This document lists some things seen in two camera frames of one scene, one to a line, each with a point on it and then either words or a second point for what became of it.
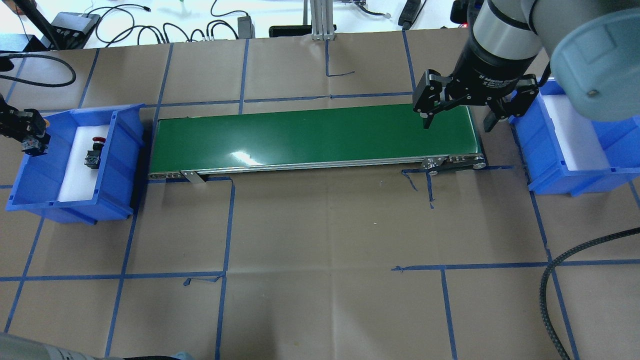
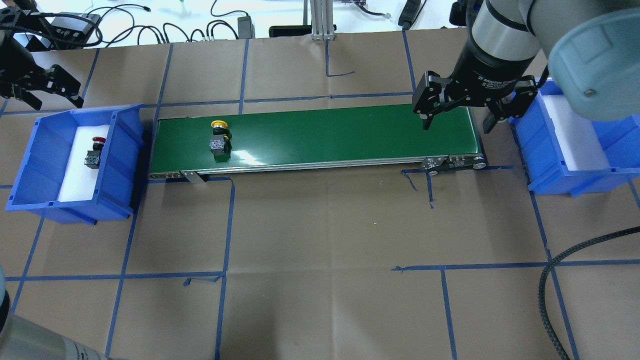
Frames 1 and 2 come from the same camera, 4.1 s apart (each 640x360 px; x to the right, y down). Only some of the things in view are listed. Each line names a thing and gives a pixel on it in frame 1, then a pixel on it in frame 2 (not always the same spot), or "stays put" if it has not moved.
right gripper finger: (490, 120) stays put
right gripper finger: (427, 121) stays put
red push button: (92, 159) stays put
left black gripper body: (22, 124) to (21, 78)
